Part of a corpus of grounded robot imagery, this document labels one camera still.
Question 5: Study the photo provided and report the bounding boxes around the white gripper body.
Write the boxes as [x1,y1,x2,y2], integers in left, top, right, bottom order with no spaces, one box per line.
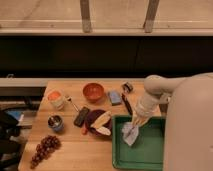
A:
[135,94,158,118]

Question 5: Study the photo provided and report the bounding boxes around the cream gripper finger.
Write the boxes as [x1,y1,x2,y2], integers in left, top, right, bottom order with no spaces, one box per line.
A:
[131,111,139,126]
[138,117,149,127]

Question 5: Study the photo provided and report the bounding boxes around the white towel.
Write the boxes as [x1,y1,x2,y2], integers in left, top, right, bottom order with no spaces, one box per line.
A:
[122,122,139,146]

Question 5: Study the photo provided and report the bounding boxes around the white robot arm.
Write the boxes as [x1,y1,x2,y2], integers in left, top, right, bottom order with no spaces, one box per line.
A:
[133,72,213,171]

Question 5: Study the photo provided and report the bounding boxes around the green plastic tray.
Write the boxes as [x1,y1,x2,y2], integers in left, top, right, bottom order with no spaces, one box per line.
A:
[112,115,165,171]

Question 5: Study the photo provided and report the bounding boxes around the blue sponge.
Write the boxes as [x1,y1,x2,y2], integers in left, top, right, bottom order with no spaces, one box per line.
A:
[108,91,121,106]

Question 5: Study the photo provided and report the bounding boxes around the upper banana piece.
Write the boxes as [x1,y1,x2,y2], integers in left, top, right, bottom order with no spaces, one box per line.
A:
[91,111,111,129]

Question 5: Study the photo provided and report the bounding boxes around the banana piece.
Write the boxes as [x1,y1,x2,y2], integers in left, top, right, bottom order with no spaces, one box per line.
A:
[91,111,111,129]
[97,127,111,136]

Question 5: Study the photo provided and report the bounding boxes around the lower banana piece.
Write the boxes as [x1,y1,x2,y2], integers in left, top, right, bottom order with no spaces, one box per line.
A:
[97,127,111,136]

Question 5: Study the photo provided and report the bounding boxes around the orange bowl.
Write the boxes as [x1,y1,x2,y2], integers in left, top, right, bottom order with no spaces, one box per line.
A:
[83,83,104,103]

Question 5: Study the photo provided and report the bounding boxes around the black remote control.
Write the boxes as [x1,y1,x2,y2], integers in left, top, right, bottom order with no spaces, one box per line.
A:
[74,107,90,127]

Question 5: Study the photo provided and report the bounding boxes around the small orange carrot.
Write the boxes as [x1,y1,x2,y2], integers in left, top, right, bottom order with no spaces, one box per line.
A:
[81,127,88,135]

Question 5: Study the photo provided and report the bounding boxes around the metal spoon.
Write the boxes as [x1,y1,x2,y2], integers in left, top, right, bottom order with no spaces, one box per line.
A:
[65,96,79,112]

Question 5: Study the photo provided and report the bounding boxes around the white cup orange lid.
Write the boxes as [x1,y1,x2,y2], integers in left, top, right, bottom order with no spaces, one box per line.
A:
[47,90,64,110]

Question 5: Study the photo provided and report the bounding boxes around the blue metal cup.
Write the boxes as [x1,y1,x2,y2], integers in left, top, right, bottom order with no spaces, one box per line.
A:
[47,115,63,132]

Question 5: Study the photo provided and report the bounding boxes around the bunch of red grapes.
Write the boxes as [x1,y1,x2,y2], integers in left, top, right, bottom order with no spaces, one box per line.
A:
[30,135,61,169]

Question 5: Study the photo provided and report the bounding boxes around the dark chair at left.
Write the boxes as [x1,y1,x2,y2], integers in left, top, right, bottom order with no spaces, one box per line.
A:
[0,110,21,171]

